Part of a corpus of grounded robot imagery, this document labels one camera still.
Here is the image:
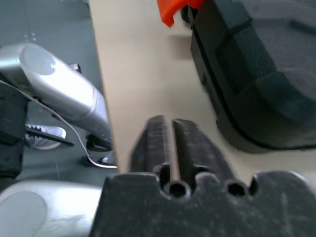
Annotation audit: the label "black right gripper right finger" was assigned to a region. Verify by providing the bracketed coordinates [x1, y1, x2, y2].
[173, 118, 238, 181]

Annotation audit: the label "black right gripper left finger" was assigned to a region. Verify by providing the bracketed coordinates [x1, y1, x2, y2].
[126, 114, 174, 175]

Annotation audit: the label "black tool case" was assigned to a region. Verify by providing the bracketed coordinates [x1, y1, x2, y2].
[157, 0, 316, 154]

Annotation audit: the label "white sneaker black laces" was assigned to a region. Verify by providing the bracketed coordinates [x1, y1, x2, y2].
[24, 124, 67, 151]

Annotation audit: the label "silver left robot leg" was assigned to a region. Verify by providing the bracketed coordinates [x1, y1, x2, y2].
[0, 43, 113, 135]

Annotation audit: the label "silver robot leg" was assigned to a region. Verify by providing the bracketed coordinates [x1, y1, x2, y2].
[0, 43, 113, 135]
[0, 179, 106, 237]

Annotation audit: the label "silver right robot leg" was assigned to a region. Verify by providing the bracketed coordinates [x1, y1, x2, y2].
[0, 179, 106, 237]

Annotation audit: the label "thin white cable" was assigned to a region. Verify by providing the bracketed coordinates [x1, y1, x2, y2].
[0, 78, 119, 169]

